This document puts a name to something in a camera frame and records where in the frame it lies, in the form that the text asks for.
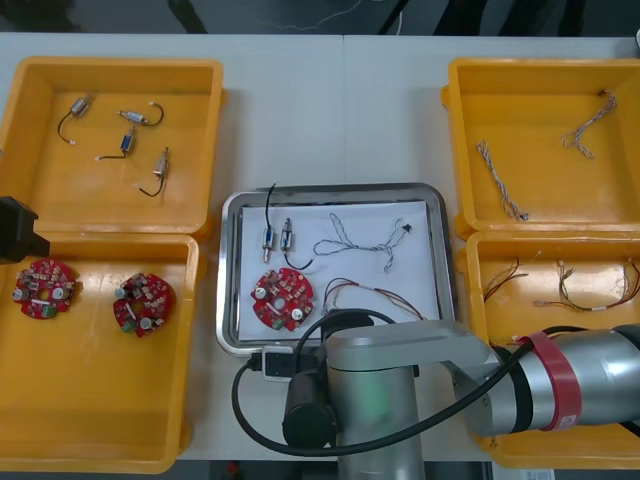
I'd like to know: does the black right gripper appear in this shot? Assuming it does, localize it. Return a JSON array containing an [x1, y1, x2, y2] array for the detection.
[[294, 347, 331, 376]]

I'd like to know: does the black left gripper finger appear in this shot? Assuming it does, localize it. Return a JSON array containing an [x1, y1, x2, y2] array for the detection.
[[0, 197, 39, 236], [0, 233, 51, 265]]

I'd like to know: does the round red circuit board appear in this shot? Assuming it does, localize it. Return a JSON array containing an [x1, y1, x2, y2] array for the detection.
[[12, 256, 81, 320], [249, 268, 316, 332], [112, 271, 178, 339]]

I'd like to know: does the red yellow white wire harness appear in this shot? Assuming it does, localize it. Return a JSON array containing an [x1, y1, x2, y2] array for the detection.
[[322, 277, 426, 321]]

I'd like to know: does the steel tray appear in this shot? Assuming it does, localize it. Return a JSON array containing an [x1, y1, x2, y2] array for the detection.
[[215, 182, 455, 357]]

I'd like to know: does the metal solenoid with black cable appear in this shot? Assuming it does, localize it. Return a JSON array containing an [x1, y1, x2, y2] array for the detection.
[[56, 93, 96, 148], [94, 127, 137, 162], [115, 101, 166, 127], [278, 217, 317, 271], [137, 146, 171, 197], [259, 182, 280, 264]]

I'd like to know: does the blue-white twisted wire harness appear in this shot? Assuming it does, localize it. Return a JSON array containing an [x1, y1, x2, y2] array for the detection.
[[312, 212, 415, 275], [559, 89, 620, 161], [474, 139, 531, 222]]

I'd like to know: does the white paper sheet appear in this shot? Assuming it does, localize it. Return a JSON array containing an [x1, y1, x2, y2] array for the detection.
[[238, 199, 442, 344]]

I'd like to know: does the yellow-orange plastic bin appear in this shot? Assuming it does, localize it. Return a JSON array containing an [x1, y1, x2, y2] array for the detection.
[[439, 56, 640, 240], [0, 55, 226, 236], [0, 232, 201, 475], [457, 230, 640, 469]]

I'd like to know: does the black stand leg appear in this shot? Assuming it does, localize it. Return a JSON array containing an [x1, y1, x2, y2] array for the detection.
[[167, 0, 209, 34], [377, 0, 416, 35]]

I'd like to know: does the pale grey right wrist camera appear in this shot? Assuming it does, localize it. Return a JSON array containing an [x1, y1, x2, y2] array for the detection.
[[259, 349, 296, 384]]

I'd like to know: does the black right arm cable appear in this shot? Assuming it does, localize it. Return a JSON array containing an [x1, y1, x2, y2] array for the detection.
[[230, 308, 526, 457]]

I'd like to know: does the red green-yellow wire harness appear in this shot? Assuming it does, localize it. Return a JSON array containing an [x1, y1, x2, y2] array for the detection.
[[532, 257, 640, 316]]

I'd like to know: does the white floor cable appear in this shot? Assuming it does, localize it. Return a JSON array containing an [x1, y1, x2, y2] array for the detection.
[[252, 0, 364, 29]]

